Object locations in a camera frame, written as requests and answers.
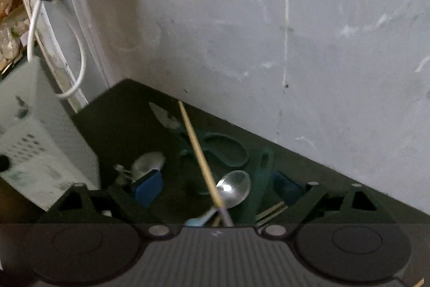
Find dark green handled scissors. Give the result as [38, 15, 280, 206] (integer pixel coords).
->
[149, 101, 251, 197]

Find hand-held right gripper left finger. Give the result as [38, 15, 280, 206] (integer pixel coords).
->
[37, 169, 172, 237]

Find white perforated plastic basket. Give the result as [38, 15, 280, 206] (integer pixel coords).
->
[0, 58, 99, 212]

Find white hose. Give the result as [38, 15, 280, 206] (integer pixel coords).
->
[28, 0, 87, 99]

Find dark green plastic utensil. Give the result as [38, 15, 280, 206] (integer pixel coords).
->
[242, 147, 274, 224]

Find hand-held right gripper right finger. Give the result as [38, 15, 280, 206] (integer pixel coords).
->
[257, 171, 395, 237]

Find metal spoon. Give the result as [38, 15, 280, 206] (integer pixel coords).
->
[215, 170, 252, 209]
[114, 152, 167, 185]

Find wooden wall shelf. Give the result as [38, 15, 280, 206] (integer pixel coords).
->
[0, 0, 34, 72]

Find light blue plastic spoon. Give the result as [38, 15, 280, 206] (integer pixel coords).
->
[185, 206, 219, 228]

